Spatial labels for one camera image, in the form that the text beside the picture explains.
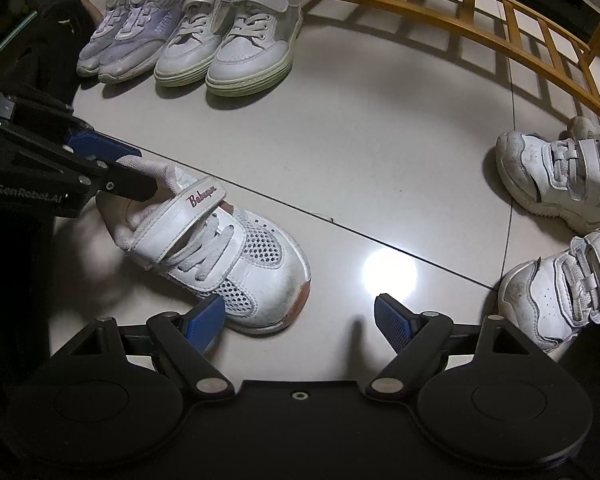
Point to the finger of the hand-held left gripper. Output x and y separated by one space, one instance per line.
100 144
130 182

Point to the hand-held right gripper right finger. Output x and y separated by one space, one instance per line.
392 320

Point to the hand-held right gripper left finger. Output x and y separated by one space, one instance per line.
205 320

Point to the lavender dial sneaker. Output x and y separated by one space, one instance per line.
92 50
145 35

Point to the white sneaker green lining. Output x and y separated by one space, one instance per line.
250 55
185 45

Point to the person's left leg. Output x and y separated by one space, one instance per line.
50 60

